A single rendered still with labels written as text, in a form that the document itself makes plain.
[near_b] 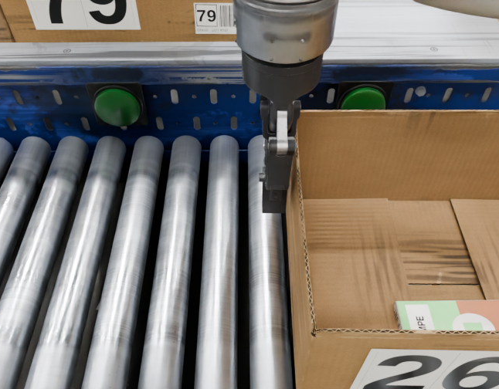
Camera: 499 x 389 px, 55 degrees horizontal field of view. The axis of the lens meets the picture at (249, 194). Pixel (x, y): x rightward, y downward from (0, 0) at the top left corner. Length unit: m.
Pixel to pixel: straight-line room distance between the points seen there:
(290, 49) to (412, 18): 0.52
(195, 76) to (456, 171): 0.40
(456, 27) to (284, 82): 0.52
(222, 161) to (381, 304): 0.33
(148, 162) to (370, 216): 0.36
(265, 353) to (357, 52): 0.46
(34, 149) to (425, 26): 0.68
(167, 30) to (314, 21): 0.42
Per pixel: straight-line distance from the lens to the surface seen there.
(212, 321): 0.61
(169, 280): 0.64
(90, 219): 0.73
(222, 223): 0.69
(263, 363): 0.59
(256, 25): 0.41
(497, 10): 0.36
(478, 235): 0.73
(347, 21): 0.87
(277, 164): 0.48
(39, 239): 0.73
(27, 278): 0.70
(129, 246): 0.68
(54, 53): 0.81
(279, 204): 0.60
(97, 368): 0.61
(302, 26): 0.40
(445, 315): 0.63
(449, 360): 0.49
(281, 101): 0.45
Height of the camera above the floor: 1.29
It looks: 49 degrees down
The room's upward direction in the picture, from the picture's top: straight up
